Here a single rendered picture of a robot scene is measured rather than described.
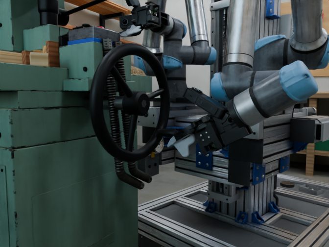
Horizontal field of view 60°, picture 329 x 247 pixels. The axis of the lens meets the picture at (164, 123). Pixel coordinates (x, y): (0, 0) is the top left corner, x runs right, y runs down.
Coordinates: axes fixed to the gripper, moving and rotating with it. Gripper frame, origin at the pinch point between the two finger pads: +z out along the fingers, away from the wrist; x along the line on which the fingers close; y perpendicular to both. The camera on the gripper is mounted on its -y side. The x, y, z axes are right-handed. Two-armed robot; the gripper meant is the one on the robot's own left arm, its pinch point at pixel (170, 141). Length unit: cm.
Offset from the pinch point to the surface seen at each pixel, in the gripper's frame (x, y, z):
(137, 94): -8.2, -12.6, -2.5
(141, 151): -5.8, -0.7, 5.5
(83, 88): -14.5, -19.7, 6.9
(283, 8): 318, -122, -24
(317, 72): 321, -33, -19
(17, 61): -17.5, -38.0, 23.3
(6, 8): -13, -59, 25
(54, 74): -16.9, -26.6, 11.9
